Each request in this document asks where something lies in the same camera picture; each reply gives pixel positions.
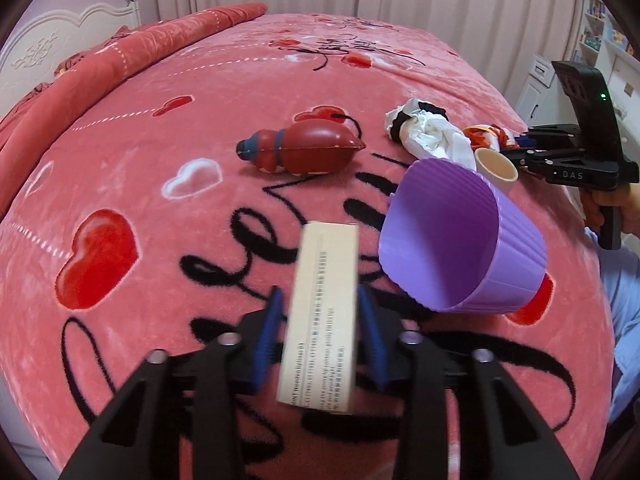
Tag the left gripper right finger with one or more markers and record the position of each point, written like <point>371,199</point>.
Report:
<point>501,434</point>

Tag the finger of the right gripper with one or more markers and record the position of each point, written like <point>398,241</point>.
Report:
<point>523,140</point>
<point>518,156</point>

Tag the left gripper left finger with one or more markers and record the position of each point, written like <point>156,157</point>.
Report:
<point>198,396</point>

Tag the white orange knotted bag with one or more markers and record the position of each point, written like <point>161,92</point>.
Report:
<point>493,137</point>

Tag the purple ribbed plastic cup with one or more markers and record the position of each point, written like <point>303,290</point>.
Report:
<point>456,244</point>

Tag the beige cardboard box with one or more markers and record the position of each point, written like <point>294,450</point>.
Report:
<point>317,369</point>

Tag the person's right hand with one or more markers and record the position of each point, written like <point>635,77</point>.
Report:
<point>625,197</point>

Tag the white desk cabinet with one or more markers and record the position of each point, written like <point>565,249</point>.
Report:
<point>542,100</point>

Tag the white cloth with black band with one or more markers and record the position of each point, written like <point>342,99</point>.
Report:
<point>424,131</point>

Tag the white bookshelf with items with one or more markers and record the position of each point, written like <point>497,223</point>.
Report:
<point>600,42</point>

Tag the light blue trousers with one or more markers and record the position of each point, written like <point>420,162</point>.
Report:
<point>619,272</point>

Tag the pink heart bedspread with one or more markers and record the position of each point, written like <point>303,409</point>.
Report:
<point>140,227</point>

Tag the dark red squishy toy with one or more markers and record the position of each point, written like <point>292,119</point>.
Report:
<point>313,146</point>

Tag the folded red quilt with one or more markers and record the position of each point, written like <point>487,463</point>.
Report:
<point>36,121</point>

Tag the white carved headboard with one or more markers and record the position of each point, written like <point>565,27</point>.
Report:
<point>40,46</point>

